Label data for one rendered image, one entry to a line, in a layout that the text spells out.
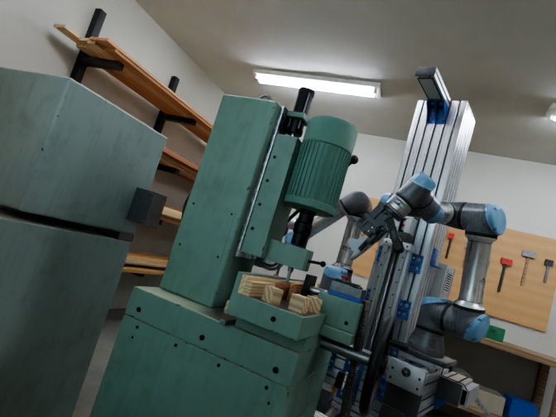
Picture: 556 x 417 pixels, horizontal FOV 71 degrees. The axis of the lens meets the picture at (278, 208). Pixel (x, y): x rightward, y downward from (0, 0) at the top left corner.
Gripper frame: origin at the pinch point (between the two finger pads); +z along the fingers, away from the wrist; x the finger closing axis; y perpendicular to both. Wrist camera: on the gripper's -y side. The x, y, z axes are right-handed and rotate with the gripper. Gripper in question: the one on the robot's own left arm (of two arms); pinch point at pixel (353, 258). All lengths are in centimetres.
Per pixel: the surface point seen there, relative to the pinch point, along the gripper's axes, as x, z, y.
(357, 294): 9.5, 5.7, -9.9
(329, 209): 8.7, -6.0, 15.0
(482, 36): -119, -148, 63
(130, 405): 28, 75, 10
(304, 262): 8.7, 11.7, 8.5
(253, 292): 32.0, 23.3, 6.6
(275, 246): 8.6, 15.4, 19.1
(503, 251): -322, -95, -47
